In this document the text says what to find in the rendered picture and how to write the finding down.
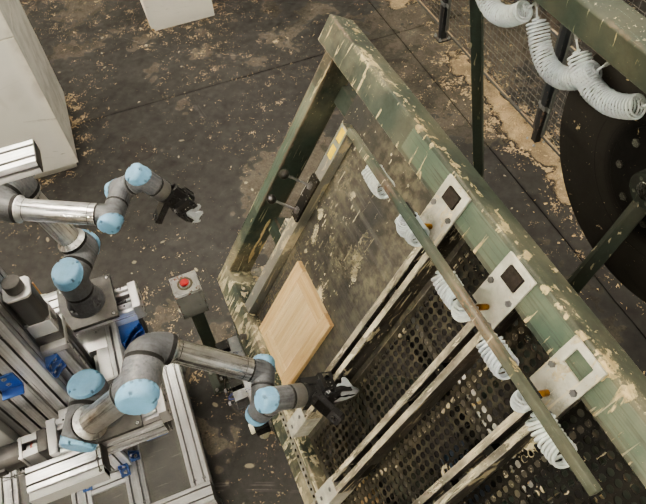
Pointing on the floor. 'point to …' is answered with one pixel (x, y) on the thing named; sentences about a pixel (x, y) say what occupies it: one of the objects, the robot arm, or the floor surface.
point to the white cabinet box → (175, 12)
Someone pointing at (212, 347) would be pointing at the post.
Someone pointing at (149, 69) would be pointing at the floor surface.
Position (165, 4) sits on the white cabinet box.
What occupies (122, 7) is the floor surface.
